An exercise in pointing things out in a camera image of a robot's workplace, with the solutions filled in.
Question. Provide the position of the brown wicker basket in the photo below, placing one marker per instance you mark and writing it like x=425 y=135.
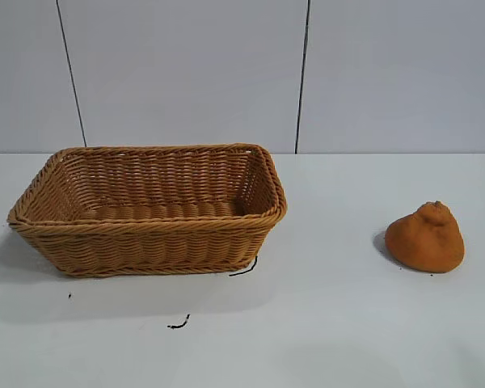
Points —
x=145 y=242

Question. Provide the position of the wrinkled orange fruit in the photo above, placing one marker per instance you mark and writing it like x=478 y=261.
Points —
x=426 y=242

